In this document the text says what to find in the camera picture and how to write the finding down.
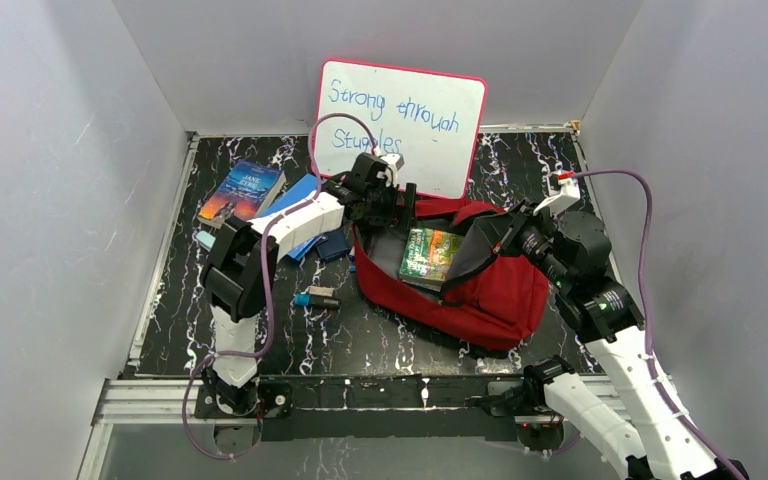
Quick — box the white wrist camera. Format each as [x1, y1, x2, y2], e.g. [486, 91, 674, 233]
[533, 171, 581, 216]
[372, 147, 405, 187]

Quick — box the green treehouse book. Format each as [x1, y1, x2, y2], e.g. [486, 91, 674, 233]
[397, 228, 464, 291]

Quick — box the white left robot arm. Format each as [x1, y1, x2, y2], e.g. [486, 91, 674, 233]
[200, 151, 416, 416]

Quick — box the small grey eraser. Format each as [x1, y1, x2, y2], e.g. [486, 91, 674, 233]
[307, 286, 334, 297]

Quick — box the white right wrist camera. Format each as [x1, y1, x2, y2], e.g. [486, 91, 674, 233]
[533, 171, 581, 216]

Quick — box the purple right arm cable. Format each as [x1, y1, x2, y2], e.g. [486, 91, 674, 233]
[559, 168, 750, 480]

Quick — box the pink framed whiteboard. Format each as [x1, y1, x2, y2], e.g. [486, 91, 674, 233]
[314, 59, 487, 199]

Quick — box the blue notebook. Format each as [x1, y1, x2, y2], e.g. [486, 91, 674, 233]
[257, 173, 326, 262]

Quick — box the Jane Eyre paperback book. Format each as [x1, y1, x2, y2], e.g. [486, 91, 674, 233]
[198, 161, 286, 228]

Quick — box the dark blue wallet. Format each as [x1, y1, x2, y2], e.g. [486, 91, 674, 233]
[315, 230, 351, 263]

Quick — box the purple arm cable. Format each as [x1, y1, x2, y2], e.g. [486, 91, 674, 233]
[559, 168, 750, 480]
[181, 113, 379, 462]

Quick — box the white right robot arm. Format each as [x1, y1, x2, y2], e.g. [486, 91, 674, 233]
[476, 204, 747, 479]

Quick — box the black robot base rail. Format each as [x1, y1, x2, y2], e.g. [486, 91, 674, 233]
[194, 374, 569, 451]

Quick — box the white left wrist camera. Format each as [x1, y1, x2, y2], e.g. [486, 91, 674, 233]
[372, 147, 405, 187]

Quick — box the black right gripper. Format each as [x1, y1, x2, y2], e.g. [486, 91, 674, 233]
[474, 197, 571, 290]

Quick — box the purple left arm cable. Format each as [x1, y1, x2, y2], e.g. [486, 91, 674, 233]
[181, 113, 379, 462]

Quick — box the black blue marker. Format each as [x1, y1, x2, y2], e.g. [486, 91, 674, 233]
[293, 293, 341, 310]

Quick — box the red student backpack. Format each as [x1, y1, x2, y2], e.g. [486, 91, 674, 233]
[353, 199, 549, 350]

